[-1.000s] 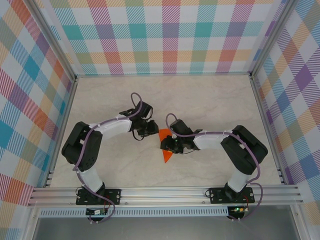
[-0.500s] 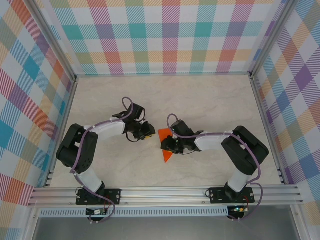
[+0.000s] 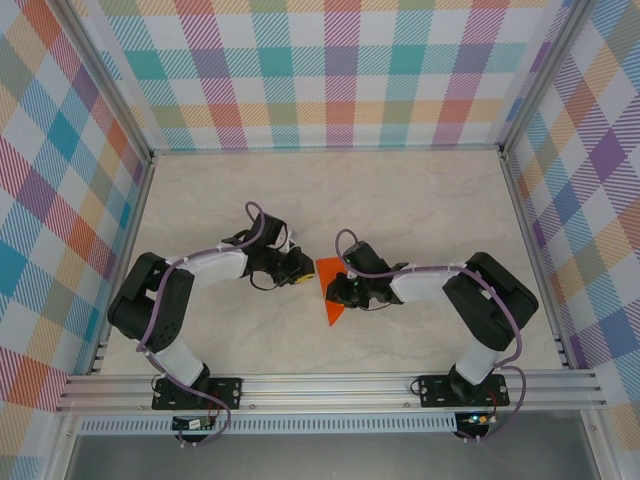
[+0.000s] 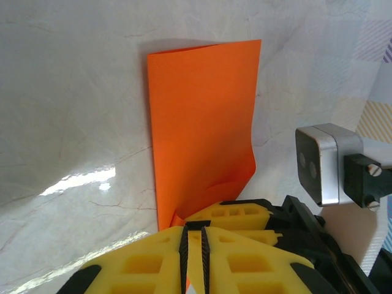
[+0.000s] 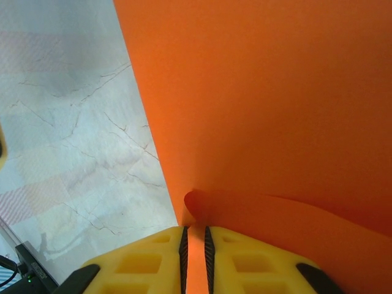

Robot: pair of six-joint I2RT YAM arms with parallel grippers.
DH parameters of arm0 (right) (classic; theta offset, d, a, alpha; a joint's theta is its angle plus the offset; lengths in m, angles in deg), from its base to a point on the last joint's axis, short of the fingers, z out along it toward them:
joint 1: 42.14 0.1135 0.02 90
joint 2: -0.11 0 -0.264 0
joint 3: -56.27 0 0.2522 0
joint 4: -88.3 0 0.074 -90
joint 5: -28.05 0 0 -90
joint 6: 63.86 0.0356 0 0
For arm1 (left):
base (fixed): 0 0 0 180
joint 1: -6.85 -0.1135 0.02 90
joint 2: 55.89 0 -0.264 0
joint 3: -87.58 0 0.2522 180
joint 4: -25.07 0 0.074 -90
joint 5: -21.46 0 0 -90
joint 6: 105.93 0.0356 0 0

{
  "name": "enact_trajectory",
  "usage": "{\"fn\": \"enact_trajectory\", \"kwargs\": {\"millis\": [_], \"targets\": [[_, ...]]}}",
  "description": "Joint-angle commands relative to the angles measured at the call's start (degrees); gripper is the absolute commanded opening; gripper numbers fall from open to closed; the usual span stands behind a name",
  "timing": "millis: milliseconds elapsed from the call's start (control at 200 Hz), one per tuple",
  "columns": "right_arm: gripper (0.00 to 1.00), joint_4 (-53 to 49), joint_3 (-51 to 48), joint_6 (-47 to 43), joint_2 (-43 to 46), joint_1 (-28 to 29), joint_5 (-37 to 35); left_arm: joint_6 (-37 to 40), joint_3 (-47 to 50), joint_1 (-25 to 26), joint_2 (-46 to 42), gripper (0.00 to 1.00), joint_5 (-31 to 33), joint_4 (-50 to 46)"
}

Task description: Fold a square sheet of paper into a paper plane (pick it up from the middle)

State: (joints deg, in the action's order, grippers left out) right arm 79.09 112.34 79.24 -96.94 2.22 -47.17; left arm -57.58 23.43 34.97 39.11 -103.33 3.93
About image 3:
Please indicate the orange paper sheet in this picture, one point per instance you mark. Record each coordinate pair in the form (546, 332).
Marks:
(330, 272)

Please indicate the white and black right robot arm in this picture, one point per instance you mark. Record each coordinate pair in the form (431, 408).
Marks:
(495, 305)

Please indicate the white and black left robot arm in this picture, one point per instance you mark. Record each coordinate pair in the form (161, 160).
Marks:
(145, 305)

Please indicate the grey metal panel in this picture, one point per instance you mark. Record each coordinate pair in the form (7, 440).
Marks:
(325, 460)

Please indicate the small circuit board green light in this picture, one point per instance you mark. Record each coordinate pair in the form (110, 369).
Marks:
(477, 419)

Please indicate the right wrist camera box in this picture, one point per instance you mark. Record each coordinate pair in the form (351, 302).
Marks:
(351, 274)

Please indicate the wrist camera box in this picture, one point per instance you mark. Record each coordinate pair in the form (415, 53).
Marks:
(288, 243)
(351, 274)

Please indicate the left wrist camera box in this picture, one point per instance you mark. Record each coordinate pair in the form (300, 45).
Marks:
(288, 243)

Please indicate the aluminium mounting rail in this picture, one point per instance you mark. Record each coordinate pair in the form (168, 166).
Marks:
(325, 390)

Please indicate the aluminium frame rail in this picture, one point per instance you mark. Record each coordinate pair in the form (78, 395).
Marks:
(126, 250)
(325, 149)
(536, 250)

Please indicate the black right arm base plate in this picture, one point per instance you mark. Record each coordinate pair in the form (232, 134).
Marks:
(435, 390)

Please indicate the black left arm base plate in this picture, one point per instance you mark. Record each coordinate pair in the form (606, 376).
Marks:
(227, 390)

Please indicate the aluminium frame post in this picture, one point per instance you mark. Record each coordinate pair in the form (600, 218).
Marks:
(115, 85)
(541, 75)

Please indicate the aluminium frame leg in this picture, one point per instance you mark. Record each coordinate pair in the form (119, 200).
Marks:
(600, 450)
(61, 450)

